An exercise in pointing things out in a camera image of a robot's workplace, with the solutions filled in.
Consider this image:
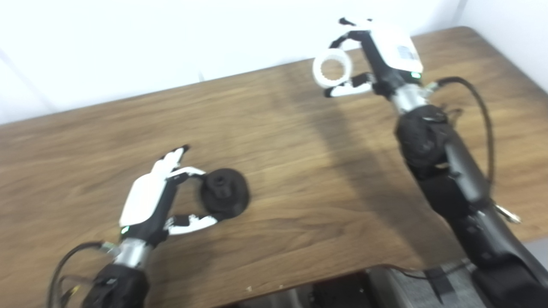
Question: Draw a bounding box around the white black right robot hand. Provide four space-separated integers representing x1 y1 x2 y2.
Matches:
324 17 424 98

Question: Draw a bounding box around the round black plastic part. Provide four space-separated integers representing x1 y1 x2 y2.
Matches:
200 168 251 221

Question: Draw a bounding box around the dark robot torso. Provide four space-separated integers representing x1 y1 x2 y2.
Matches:
223 261 488 308

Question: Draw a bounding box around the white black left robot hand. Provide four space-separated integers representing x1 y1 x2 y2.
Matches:
119 145 219 249

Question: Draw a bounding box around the white plastic ring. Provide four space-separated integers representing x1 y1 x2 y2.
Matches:
313 48 354 89

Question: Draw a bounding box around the thin black wire bundle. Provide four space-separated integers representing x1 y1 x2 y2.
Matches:
441 106 464 125

